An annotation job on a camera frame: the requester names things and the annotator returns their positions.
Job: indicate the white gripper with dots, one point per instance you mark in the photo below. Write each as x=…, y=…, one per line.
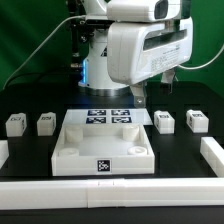
x=138, y=51

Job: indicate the white square tabletop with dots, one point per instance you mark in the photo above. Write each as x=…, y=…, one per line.
x=102, y=149

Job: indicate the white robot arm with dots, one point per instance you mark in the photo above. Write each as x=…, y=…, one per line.
x=89, y=31

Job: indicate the white marker sheet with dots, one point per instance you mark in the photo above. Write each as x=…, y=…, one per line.
x=107, y=116

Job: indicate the white right fence bar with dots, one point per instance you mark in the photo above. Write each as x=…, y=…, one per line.
x=213, y=153

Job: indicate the white fence bar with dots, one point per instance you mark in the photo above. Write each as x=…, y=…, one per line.
x=111, y=193
x=213, y=153
x=4, y=152

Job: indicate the white front fence bar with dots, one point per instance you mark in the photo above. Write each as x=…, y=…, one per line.
x=111, y=193

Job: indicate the white left fence bar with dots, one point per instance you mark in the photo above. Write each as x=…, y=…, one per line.
x=4, y=152

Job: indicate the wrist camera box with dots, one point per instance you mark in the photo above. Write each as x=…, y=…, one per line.
x=143, y=10

